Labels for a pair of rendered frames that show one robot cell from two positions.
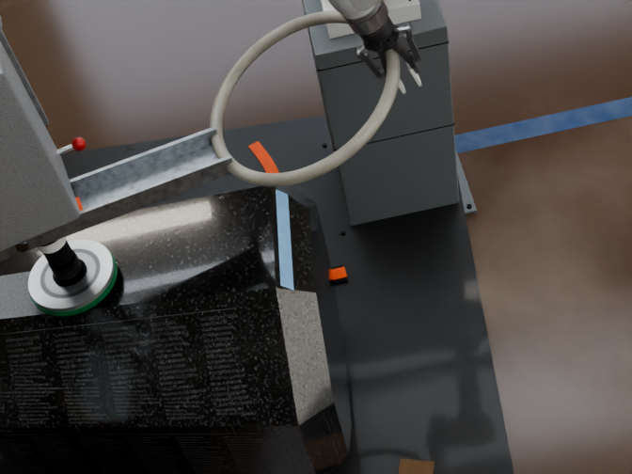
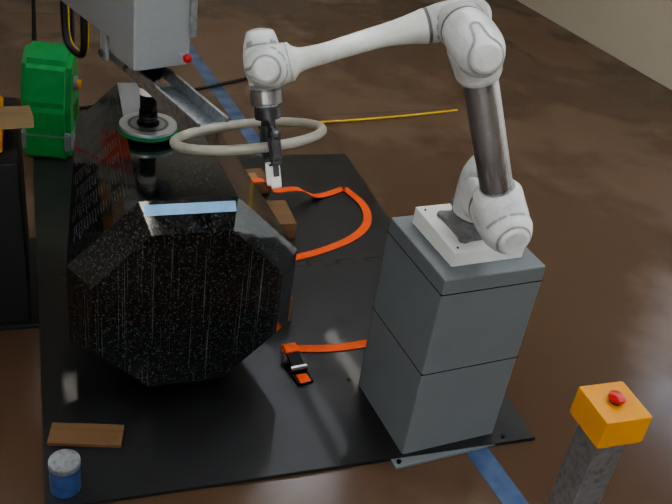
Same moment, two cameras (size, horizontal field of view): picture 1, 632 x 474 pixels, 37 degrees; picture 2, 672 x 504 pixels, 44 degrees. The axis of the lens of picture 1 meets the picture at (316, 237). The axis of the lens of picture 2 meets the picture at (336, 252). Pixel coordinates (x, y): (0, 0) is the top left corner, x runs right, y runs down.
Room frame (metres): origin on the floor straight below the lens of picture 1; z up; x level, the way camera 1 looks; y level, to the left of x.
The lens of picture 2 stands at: (0.75, -2.26, 2.27)
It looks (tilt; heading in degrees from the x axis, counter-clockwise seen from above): 32 degrees down; 59
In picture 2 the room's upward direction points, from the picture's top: 9 degrees clockwise
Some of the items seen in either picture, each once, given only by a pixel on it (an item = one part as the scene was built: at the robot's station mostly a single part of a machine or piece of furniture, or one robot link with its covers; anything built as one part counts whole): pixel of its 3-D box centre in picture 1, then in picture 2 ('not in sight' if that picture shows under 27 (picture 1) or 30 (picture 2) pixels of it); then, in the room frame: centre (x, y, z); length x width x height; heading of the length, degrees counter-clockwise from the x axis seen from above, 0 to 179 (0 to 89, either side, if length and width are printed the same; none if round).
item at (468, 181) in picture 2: not in sight; (483, 185); (2.41, -0.35, 1.03); 0.18 x 0.16 x 0.22; 75
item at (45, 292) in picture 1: (71, 274); (148, 124); (1.55, 0.60, 0.87); 0.21 x 0.21 x 0.01
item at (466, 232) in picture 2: not in sight; (469, 215); (2.41, -0.32, 0.89); 0.22 x 0.18 x 0.06; 88
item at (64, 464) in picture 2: not in sight; (65, 473); (1.05, -0.29, 0.08); 0.10 x 0.10 x 0.13
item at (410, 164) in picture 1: (382, 97); (443, 331); (2.41, -0.34, 0.40); 0.50 x 0.50 x 0.80; 87
